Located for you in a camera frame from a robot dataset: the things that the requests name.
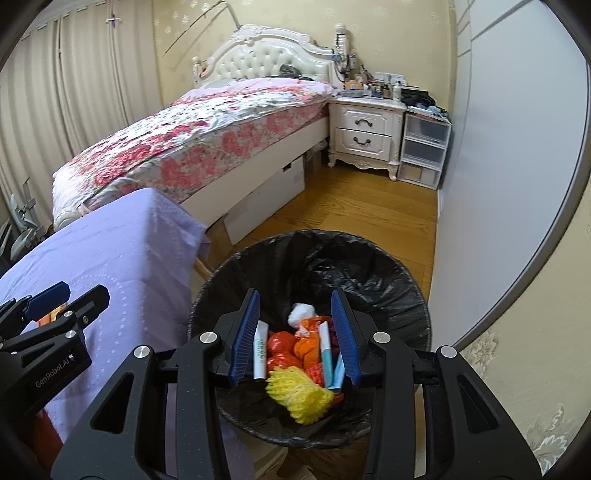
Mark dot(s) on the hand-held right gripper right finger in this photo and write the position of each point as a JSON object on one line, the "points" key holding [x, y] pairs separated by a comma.
{"points": [[346, 341]]}

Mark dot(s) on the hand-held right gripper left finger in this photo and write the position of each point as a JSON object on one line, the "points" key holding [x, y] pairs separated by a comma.
{"points": [[242, 341]]}

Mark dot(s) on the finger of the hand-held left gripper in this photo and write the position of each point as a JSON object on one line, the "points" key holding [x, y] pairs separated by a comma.
{"points": [[94, 300], [46, 296]]}

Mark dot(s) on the white tube with green print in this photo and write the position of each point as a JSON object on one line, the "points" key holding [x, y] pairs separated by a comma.
{"points": [[261, 350]]}

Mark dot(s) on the white tube with teal end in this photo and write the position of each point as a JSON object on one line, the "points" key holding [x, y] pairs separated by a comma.
{"points": [[327, 360]]}

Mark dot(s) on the light blue packet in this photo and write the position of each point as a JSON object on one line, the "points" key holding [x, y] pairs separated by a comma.
{"points": [[339, 374]]}

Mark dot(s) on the red plastic bag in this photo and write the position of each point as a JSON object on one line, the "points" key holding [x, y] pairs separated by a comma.
{"points": [[281, 346]]}

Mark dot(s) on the yellow foam fruit net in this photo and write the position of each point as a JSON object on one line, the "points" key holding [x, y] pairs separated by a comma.
{"points": [[300, 397]]}

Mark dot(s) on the trash bin with black liner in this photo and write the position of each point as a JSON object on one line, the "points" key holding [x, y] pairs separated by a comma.
{"points": [[323, 263]]}

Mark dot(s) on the white crumpled tissue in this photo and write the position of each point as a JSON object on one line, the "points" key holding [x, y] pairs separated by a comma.
{"points": [[300, 316]]}

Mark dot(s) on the purple tablecloth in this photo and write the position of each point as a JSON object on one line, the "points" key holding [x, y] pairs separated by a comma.
{"points": [[129, 240]]}

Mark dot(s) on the grey metal stand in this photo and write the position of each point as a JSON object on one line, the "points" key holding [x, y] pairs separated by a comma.
{"points": [[21, 221]]}

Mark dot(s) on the wooden table leg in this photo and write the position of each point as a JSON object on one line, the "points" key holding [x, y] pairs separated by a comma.
{"points": [[202, 269]]}

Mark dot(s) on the white storage box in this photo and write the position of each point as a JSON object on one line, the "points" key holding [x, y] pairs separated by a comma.
{"points": [[268, 194]]}

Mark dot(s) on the brown cardboard box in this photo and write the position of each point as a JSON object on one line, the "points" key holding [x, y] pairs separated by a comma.
{"points": [[316, 160]]}

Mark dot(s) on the pink floral blanket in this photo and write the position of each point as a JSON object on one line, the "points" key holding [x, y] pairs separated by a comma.
{"points": [[184, 134]]}

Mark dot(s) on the beige curtain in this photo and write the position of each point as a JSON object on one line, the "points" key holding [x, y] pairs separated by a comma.
{"points": [[69, 92]]}

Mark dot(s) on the clear plastic drawer unit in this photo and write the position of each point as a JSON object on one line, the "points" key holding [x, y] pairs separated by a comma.
{"points": [[422, 147]]}

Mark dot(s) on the white nightstand with drawers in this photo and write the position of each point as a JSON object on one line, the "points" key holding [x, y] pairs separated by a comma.
{"points": [[364, 134]]}

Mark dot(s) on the grey sliding wardrobe door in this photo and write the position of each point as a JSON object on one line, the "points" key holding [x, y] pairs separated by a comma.
{"points": [[508, 184]]}

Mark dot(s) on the pile of dark clothes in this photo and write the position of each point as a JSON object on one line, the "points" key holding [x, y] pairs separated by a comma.
{"points": [[418, 99]]}

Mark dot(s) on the lilac bed sheet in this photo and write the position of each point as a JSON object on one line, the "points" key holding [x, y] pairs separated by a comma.
{"points": [[258, 87]]}

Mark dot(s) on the cluster of bottles and jars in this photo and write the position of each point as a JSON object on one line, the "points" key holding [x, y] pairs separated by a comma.
{"points": [[369, 87]]}

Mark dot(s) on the black object on bed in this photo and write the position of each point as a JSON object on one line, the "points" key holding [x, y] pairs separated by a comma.
{"points": [[291, 70]]}

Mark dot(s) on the white bed with tufted headboard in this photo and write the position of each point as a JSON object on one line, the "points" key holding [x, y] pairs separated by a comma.
{"points": [[268, 55]]}

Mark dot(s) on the thin metal rod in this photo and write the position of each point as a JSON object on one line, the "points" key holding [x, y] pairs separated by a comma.
{"points": [[198, 25]]}

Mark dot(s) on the white wall socket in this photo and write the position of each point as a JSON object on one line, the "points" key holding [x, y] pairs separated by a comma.
{"points": [[383, 76]]}

